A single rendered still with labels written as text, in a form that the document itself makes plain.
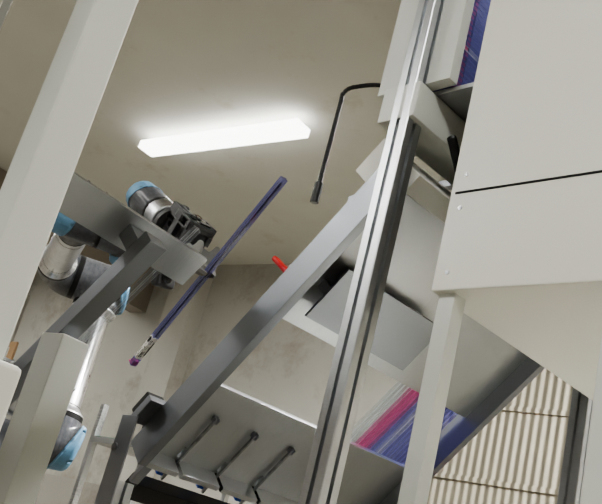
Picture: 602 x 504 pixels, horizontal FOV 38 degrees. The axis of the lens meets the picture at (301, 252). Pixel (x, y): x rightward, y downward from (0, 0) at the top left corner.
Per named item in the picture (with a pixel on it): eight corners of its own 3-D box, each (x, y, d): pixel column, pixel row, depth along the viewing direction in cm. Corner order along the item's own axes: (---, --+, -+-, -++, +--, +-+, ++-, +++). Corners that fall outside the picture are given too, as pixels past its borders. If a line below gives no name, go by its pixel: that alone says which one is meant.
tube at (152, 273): (13, 409, 170) (12, 405, 170) (19, 411, 171) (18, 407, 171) (196, 228, 162) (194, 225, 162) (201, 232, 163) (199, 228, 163)
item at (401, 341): (276, 324, 159) (267, 307, 163) (473, 429, 200) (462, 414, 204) (400, 188, 152) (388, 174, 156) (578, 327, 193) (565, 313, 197)
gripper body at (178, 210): (191, 221, 175) (166, 196, 183) (169, 257, 176) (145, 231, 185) (219, 233, 180) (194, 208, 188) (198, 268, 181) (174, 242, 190)
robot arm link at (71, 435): (6, 462, 211) (76, 263, 236) (66, 479, 216) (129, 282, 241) (13, 454, 201) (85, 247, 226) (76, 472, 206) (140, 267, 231)
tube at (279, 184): (130, 365, 179) (129, 361, 180) (136, 366, 180) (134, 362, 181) (282, 178, 164) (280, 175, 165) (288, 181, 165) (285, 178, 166)
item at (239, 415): (146, 453, 169) (142, 441, 171) (360, 528, 210) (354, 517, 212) (209, 384, 164) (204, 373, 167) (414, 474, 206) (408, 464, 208)
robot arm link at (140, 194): (147, 215, 201) (161, 182, 199) (167, 236, 193) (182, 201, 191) (117, 208, 196) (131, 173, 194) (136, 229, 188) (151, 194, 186)
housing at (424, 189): (388, 209, 152) (354, 170, 162) (530, 314, 182) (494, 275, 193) (420, 175, 150) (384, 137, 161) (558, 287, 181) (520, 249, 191)
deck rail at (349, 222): (137, 464, 166) (130, 441, 170) (145, 467, 167) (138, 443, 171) (394, 184, 150) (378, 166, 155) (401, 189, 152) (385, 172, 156)
